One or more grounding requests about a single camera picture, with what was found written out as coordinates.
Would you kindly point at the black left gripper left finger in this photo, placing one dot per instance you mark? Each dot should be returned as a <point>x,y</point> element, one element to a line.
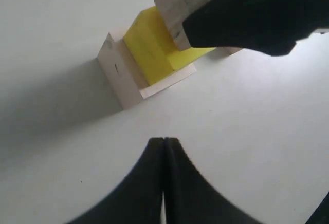
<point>138,197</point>

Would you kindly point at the medium wooden cube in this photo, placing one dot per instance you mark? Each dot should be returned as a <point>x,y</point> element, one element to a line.
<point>177,10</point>

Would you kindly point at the large wooden cube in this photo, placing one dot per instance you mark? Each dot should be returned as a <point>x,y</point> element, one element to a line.
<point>125,77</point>

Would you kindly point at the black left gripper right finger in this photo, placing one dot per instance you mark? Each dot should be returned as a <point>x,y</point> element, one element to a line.
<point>189,198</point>

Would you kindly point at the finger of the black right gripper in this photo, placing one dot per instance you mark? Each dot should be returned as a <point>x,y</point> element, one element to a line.
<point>272,27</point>

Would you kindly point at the yellow cube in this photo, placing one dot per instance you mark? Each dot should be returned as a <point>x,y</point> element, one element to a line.
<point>153,49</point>

